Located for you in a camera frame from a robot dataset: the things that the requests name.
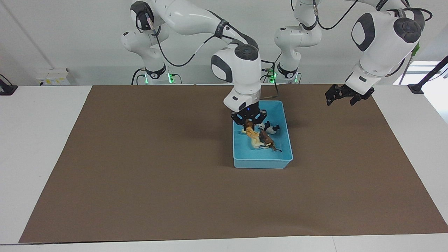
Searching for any brown table mat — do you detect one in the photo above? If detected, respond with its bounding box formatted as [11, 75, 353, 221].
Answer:
[19, 84, 448, 243]

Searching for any cream white horse toy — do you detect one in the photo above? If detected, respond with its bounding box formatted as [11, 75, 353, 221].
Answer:
[241, 129, 271, 150]

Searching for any white wall socket box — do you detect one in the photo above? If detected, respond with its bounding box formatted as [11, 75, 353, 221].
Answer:
[35, 68, 76, 86]

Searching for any brown lion toy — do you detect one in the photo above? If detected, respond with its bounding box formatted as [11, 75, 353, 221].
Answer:
[258, 131, 283, 153]

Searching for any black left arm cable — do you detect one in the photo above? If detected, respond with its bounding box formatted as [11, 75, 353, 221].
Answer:
[313, 0, 362, 31]

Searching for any black camera stand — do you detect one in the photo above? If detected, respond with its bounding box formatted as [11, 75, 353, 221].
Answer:
[407, 55, 448, 95]

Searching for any black and white panda toy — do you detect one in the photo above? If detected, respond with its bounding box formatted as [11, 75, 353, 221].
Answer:
[258, 121, 281, 135]

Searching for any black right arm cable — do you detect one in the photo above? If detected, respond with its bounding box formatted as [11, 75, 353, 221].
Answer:
[148, 14, 260, 68]

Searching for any orange striped tiger toy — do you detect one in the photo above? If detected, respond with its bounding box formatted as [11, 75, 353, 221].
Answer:
[245, 120, 261, 141]

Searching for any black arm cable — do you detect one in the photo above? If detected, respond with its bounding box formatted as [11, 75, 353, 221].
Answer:
[148, 14, 260, 68]
[313, 0, 362, 31]

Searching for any light blue storage box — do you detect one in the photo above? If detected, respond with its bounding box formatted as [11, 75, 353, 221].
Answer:
[232, 100, 294, 170]

